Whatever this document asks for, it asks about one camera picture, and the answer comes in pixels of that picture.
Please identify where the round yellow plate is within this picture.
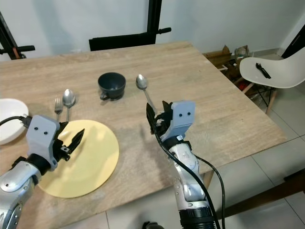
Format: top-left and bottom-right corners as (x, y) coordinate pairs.
(38, 119), (120, 199)

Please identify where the silver metal fork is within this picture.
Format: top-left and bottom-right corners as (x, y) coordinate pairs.
(54, 98), (64, 123)

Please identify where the silver metal spoon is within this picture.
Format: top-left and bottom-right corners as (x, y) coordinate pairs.
(62, 89), (76, 121)
(136, 74), (157, 113)

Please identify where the dark grey cup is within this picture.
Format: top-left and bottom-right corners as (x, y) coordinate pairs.
(98, 73), (127, 101)

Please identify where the white bowl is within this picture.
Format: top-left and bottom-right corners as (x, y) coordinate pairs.
(0, 98), (29, 146)

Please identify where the tapered wooden table leg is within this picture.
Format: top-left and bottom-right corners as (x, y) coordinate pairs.
(202, 170), (215, 189)

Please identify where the black metal stand with pad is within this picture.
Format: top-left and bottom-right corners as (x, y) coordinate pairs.
(88, 0), (173, 52)

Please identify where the open cardboard box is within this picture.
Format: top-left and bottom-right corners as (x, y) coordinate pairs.
(203, 44), (252, 73)

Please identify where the black robot foot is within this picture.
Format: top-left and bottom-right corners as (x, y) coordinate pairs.
(143, 221), (165, 229)

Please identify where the black plastic utensil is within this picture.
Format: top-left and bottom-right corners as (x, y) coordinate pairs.
(255, 62), (272, 80)

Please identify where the white plastic chair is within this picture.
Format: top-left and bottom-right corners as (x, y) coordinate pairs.
(239, 50), (305, 115)

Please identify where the dark brown wooden beam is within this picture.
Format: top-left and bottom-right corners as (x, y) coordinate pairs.
(219, 169), (305, 220)

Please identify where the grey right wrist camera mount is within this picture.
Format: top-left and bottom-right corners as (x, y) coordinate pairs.
(164, 101), (196, 142)

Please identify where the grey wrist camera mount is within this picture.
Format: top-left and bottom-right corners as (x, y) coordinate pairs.
(164, 101), (196, 142)
(27, 114), (62, 164)

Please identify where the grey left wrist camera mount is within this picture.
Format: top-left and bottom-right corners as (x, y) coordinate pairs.
(27, 114), (62, 164)

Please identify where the black metal stand with handle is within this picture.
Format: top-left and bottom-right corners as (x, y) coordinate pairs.
(0, 11), (36, 62)

